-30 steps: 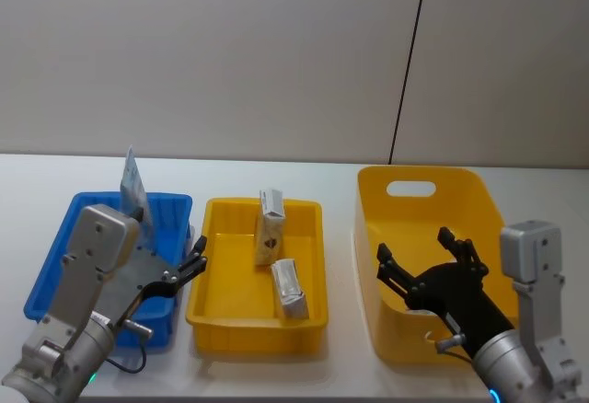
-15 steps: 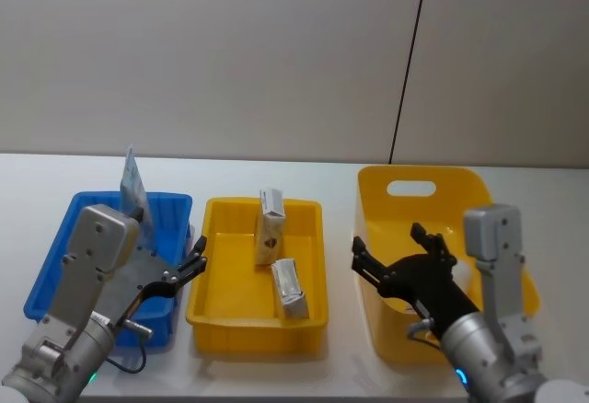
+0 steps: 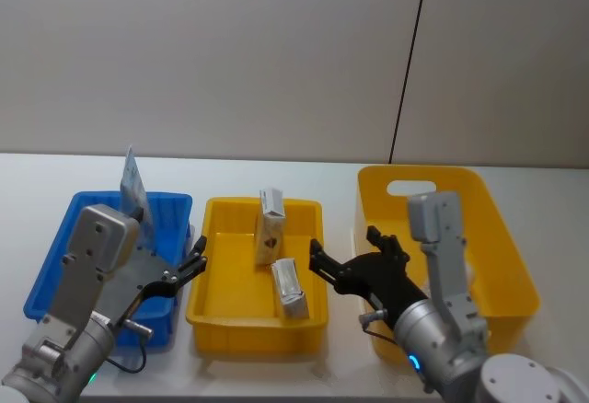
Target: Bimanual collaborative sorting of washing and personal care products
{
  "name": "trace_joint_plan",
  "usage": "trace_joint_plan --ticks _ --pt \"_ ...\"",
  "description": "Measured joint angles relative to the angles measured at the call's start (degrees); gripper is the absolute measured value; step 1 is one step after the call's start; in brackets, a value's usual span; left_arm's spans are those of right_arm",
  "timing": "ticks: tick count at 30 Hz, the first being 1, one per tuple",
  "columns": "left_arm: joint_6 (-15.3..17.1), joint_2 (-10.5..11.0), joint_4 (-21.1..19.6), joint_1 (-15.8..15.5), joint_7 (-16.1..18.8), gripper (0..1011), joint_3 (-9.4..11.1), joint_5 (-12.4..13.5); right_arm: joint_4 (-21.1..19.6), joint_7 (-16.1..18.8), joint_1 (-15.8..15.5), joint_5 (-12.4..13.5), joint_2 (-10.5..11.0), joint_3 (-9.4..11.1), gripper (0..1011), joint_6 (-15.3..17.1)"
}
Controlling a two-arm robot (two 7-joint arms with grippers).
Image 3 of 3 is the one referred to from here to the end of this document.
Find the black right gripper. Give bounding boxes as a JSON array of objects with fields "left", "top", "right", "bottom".
[{"left": 308, "top": 225, "right": 432, "bottom": 331}]

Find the blue plastic bin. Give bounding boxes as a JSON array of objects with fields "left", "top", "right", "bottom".
[{"left": 22, "top": 190, "right": 193, "bottom": 354}]

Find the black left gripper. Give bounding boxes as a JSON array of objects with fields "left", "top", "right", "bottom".
[{"left": 94, "top": 207, "right": 209, "bottom": 328}]

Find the silver white drink carton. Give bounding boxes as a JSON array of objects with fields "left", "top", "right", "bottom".
[{"left": 270, "top": 258, "right": 310, "bottom": 320}]

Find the shallow yellow plastic tray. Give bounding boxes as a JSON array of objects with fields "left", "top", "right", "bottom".
[{"left": 185, "top": 197, "right": 329, "bottom": 356}]

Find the thin dark right gripper cable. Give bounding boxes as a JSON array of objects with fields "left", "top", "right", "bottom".
[{"left": 359, "top": 308, "right": 436, "bottom": 395}]

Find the deep yellow plastic basket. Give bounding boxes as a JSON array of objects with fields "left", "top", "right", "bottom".
[{"left": 356, "top": 165, "right": 541, "bottom": 367}]

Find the light blue packet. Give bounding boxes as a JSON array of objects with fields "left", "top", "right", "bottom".
[{"left": 119, "top": 144, "right": 156, "bottom": 257}]

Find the beige drink carton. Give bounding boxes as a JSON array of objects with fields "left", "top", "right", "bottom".
[{"left": 254, "top": 187, "right": 286, "bottom": 268}]

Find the thin dark left gripper cable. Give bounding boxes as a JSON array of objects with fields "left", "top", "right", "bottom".
[{"left": 106, "top": 318, "right": 156, "bottom": 374}]

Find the thin dark gripper cable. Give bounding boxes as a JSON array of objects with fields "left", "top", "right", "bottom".
[
  {"left": 359, "top": 308, "right": 436, "bottom": 395},
  {"left": 106, "top": 318, "right": 156, "bottom": 374}
]

